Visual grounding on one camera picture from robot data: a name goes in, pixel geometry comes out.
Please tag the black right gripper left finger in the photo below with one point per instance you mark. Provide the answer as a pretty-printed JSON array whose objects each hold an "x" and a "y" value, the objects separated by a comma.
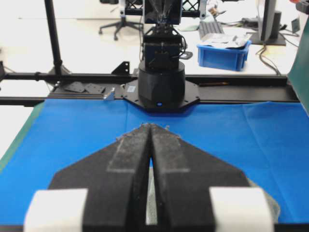
[{"x": 104, "y": 192}]

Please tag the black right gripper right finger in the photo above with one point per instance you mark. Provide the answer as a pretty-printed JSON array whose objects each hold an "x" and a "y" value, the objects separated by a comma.
[{"x": 198, "y": 192}]

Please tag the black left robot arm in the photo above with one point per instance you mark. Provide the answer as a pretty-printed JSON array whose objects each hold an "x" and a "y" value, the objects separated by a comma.
[{"x": 161, "y": 79}]

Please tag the blue table cloth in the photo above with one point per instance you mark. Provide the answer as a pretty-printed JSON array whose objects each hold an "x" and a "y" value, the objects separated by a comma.
[{"x": 269, "y": 141}]

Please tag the black vertical stand pole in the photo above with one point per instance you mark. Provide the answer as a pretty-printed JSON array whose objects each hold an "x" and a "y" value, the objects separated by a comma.
[{"x": 51, "y": 21}]

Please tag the blue plastic storage bin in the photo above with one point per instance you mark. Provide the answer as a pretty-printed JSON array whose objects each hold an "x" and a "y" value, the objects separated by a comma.
[{"x": 223, "y": 58}]

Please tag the green backdrop cloth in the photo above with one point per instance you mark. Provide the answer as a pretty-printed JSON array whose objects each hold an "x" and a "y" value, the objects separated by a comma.
[{"x": 299, "y": 73}]

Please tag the black keyboard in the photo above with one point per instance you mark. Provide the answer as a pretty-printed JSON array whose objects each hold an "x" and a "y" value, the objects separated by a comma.
[{"x": 205, "y": 28}]

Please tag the black office chair base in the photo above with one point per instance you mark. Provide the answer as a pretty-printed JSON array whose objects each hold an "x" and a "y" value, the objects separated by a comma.
[{"x": 122, "y": 23}]

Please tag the black computer monitor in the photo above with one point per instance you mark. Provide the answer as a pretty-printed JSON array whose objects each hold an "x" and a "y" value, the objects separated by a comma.
[{"x": 268, "y": 19}]

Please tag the silver corner bracket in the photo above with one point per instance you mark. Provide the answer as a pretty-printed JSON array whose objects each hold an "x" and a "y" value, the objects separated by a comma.
[{"x": 110, "y": 95}]

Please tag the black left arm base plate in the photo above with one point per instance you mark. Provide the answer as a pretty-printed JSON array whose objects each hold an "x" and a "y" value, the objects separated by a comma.
[{"x": 161, "y": 104}]

